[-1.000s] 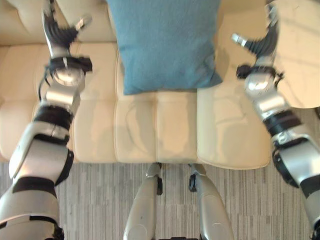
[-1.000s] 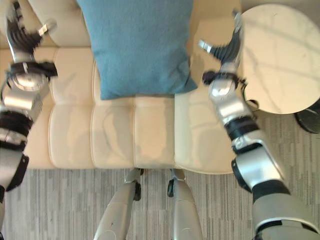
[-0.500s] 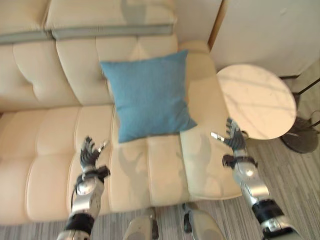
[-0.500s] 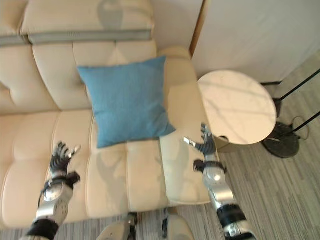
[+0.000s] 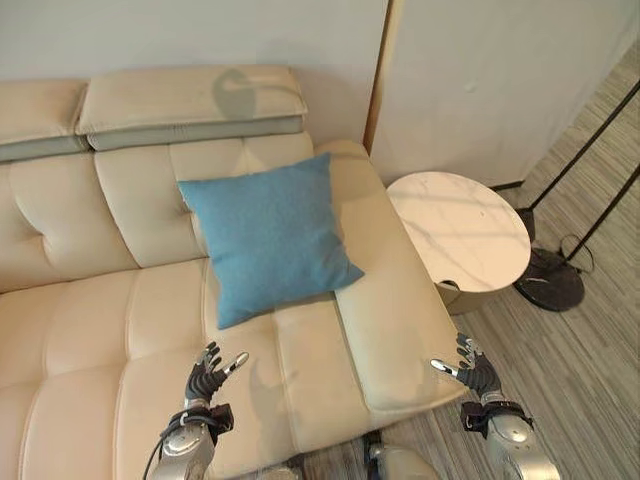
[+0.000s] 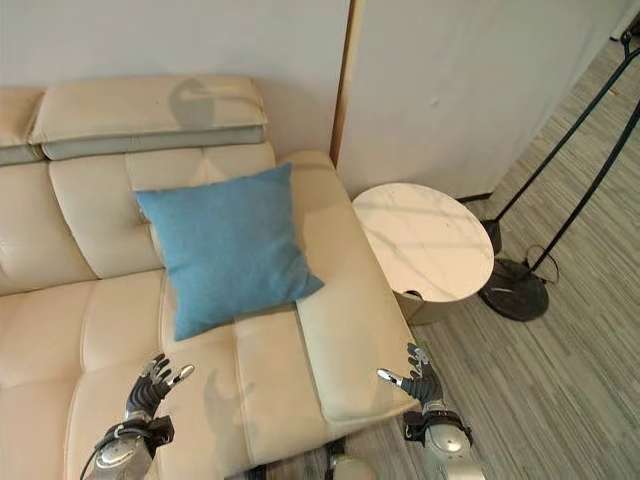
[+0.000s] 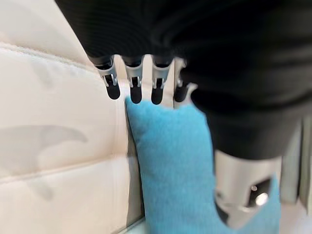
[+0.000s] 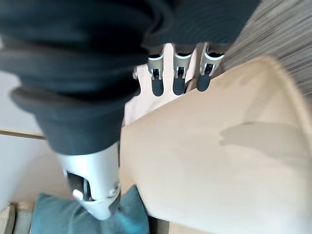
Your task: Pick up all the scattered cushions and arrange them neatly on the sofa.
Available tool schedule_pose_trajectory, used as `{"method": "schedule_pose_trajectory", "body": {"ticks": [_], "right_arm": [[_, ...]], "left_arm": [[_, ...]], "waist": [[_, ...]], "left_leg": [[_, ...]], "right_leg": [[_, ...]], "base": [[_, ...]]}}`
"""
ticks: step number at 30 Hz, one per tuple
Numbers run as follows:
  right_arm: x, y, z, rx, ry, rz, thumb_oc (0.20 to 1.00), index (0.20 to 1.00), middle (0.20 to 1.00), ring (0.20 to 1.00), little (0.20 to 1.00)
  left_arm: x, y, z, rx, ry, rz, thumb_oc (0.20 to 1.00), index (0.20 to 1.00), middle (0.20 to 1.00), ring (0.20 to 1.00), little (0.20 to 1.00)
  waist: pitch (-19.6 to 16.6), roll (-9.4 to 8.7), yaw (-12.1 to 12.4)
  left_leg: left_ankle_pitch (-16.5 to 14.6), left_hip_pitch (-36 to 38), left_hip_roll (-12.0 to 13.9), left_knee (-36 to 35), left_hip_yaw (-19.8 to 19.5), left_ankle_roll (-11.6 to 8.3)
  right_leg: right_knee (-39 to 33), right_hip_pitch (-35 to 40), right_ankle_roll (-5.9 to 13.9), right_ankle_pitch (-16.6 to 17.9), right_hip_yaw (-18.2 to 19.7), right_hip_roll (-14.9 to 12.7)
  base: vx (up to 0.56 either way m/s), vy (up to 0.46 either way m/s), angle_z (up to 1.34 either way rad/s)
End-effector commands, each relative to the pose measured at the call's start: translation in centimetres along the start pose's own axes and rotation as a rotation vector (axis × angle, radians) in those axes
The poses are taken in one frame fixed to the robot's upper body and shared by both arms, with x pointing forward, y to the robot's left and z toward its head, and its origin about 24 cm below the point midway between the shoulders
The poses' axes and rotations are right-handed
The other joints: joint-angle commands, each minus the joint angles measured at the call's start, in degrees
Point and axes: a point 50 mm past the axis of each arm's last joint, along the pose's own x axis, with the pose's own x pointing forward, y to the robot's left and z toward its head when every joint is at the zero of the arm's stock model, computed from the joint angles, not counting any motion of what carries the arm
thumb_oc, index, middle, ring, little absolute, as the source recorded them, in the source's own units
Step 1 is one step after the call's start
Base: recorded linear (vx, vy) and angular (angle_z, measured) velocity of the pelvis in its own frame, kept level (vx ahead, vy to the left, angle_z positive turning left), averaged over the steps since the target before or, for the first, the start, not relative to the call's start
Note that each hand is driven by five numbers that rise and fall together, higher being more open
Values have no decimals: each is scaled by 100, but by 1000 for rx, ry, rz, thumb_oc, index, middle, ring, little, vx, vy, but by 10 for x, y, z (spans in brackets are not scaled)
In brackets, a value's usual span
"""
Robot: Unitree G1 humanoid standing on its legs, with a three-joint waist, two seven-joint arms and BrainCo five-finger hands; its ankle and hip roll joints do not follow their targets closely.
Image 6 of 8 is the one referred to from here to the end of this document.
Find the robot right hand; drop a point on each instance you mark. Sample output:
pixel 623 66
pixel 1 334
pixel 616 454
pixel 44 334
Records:
pixel 422 382

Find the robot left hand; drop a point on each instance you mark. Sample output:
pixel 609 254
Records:
pixel 149 389

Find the robot left silver arm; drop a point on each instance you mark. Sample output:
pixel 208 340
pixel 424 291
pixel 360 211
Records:
pixel 125 445

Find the robot right silver arm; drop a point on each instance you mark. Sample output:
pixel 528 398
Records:
pixel 447 442

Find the cream leather sofa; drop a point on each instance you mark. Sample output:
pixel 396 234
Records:
pixel 165 280

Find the round white marble side table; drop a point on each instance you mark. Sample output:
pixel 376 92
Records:
pixel 425 247

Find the blue square cushion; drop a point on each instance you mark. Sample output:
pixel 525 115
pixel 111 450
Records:
pixel 227 250

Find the black floor lamp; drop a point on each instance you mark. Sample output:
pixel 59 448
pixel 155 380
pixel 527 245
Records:
pixel 545 200

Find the wooden wall trim strip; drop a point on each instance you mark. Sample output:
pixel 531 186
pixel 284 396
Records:
pixel 344 80

